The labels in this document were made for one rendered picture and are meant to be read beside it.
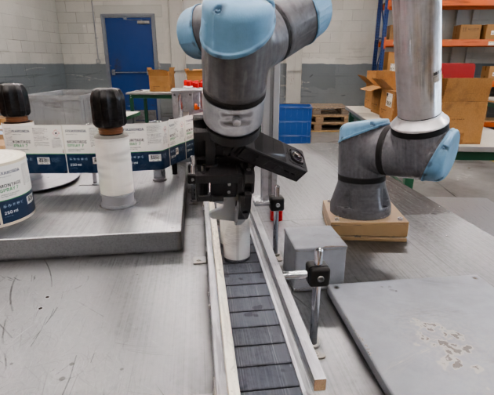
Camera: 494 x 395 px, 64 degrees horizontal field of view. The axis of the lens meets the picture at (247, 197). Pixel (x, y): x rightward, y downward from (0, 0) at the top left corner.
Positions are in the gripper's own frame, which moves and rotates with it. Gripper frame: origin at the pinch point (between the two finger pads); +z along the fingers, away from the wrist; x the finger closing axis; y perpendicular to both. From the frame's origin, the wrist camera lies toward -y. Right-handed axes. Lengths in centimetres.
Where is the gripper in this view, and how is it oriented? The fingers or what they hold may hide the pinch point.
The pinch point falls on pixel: (241, 218)
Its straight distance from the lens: 66.0
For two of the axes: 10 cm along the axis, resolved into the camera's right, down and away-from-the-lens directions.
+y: -9.9, 0.4, -1.2
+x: 1.1, 7.5, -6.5
